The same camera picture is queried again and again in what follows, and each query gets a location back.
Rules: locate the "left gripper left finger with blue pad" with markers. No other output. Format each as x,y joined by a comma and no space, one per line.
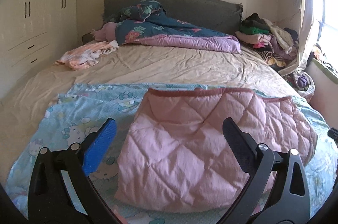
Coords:
60,190

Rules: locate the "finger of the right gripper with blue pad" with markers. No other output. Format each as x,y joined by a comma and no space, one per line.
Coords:
333,134

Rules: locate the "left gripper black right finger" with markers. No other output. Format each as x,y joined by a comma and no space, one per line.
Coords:
277,188

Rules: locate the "pink quilted jacket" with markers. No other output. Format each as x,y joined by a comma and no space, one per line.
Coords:
175,157

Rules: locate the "bag with purple clothes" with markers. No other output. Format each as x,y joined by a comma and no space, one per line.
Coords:
302,83

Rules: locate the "pile of mixed clothes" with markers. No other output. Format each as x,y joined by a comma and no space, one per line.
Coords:
277,47

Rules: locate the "light blue Hello Kitty sheet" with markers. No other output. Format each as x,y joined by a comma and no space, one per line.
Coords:
85,108

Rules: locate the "cream curtain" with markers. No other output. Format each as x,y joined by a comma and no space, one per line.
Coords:
298,15

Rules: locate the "floral cloth on windowsill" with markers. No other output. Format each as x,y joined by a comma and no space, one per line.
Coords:
321,61

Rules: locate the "beige bed sheet mattress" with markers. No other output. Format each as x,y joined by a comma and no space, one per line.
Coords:
25,106

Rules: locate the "peach white small garment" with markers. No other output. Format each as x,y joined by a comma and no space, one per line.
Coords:
87,55

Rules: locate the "pink pillow near headboard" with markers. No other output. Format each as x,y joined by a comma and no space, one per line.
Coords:
106,33

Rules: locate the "dark teal floral purple quilt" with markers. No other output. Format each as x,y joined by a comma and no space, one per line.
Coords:
146,23

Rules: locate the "cream wardrobe with drawers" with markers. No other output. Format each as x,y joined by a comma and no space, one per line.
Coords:
34,33

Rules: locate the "dark grey headboard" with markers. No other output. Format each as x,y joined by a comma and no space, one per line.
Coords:
217,15

